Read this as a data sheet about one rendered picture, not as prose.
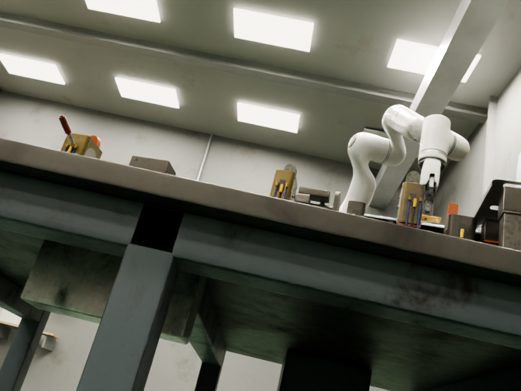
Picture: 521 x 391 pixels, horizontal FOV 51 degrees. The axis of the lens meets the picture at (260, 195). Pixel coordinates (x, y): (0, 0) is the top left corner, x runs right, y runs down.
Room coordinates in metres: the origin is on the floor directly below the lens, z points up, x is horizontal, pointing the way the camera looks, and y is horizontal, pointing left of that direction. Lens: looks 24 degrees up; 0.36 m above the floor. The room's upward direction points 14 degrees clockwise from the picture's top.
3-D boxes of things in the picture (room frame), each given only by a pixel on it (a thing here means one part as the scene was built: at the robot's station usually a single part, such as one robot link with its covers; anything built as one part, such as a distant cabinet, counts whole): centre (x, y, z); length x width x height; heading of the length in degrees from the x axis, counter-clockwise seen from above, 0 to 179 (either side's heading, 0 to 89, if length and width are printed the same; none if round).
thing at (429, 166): (1.43, -0.49, 1.17); 0.10 x 0.07 x 0.11; 166
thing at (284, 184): (1.39, -0.06, 0.87); 0.12 x 0.07 x 0.35; 166
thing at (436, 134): (1.43, -0.49, 1.32); 0.09 x 0.08 x 0.13; 103
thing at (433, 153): (1.43, -0.49, 1.24); 0.09 x 0.08 x 0.03; 166
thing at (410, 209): (1.28, -0.39, 0.87); 0.12 x 0.07 x 0.35; 166
